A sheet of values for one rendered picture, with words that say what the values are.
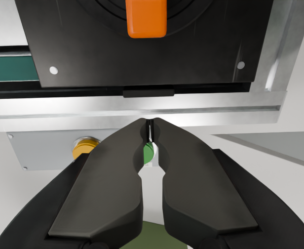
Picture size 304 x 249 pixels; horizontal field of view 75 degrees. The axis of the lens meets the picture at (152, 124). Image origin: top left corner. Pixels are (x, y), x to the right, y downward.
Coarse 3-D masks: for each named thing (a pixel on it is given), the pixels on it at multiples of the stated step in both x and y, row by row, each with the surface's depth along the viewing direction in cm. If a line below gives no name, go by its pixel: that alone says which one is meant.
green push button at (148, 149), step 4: (148, 144) 26; (144, 148) 26; (148, 148) 26; (152, 148) 27; (144, 152) 27; (148, 152) 27; (152, 152) 27; (144, 156) 27; (148, 156) 27; (152, 156) 27; (144, 160) 27; (148, 160) 27; (144, 164) 28
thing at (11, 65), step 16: (0, 0) 23; (0, 16) 23; (16, 16) 23; (0, 32) 24; (16, 32) 24; (0, 48) 28; (16, 48) 27; (0, 64) 23; (16, 64) 23; (32, 64) 23; (0, 80) 24; (16, 80) 24; (32, 80) 24
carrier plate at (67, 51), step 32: (32, 0) 18; (64, 0) 18; (224, 0) 18; (256, 0) 19; (32, 32) 19; (64, 32) 19; (96, 32) 20; (192, 32) 20; (224, 32) 20; (256, 32) 20; (64, 64) 21; (96, 64) 21; (128, 64) 21; (160, 64) 21; (192, 64) 21; (224, 64) 21; (256, 64) 22
